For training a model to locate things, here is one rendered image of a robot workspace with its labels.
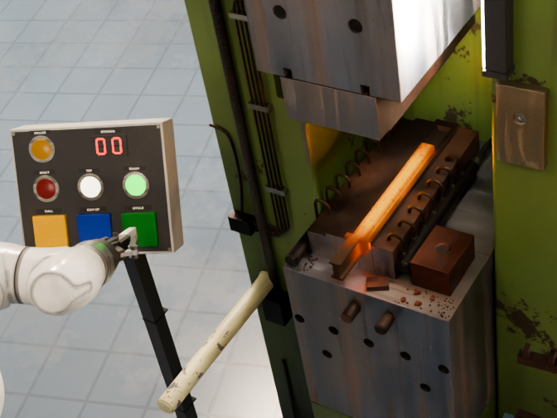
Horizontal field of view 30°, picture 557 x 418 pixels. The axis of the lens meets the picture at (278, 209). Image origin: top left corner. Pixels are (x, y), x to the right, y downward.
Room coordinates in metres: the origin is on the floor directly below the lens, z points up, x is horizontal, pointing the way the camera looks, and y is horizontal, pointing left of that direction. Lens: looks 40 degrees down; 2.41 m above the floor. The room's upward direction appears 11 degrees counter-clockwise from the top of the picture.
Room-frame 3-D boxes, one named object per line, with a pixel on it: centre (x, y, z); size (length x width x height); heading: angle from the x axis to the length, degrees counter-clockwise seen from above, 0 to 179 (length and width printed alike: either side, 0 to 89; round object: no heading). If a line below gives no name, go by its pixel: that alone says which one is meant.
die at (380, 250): (1.71, -0.26, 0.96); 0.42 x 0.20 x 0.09; 141
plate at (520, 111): (1.45, -0.45, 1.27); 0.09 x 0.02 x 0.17; 51
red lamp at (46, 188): (1.78, 0.48, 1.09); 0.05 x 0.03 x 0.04; 51
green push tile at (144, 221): (1.69, 0.29, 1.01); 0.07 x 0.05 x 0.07; 76
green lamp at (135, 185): (1.73, 0.28, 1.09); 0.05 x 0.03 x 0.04; 51
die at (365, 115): (1.71, -0.26, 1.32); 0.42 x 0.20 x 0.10; 141
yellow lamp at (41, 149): (1.82, 0.47, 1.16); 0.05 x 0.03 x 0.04; 51
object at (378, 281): (1.48, -0.17, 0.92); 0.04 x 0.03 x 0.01; 79
